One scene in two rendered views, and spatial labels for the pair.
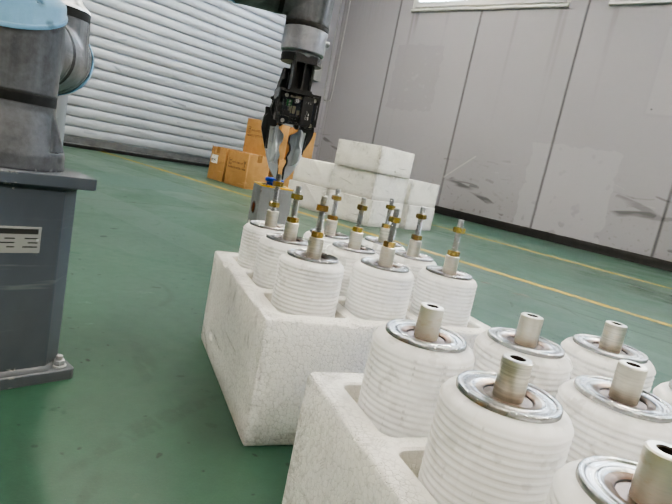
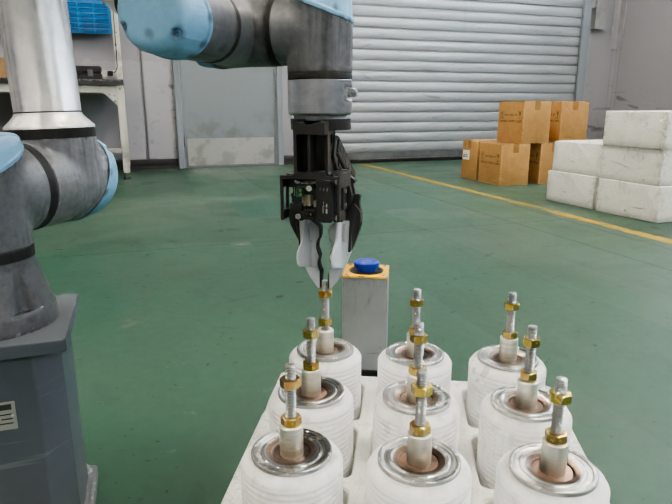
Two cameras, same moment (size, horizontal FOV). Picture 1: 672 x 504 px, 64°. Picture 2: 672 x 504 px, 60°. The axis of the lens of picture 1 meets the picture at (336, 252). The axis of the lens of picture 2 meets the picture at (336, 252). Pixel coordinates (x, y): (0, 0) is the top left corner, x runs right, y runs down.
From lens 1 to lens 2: 0.48 m
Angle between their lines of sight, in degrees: 30
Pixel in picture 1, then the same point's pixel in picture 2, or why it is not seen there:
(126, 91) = (376, 96)
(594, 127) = not seen: outside the picture
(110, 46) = (356, 55)
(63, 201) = (33, 368)
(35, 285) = (23, 461)
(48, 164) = (12, 329)
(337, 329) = not seen: outside the picture
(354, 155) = (629, 129)
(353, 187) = (631, 172)
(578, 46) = not seen: outside the picture
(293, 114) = (311, 206)
